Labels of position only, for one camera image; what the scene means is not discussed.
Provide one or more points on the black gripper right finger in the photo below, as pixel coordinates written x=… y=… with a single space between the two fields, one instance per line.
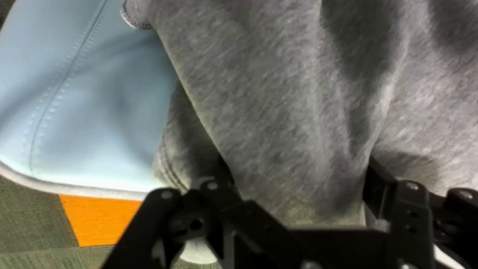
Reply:
x=419 y=224

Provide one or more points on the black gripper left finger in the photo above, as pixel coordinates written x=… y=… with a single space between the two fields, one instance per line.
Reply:
x=219 y=224

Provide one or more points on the grey hooded coat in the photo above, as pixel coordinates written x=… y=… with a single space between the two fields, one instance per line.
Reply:
x=278 y=90

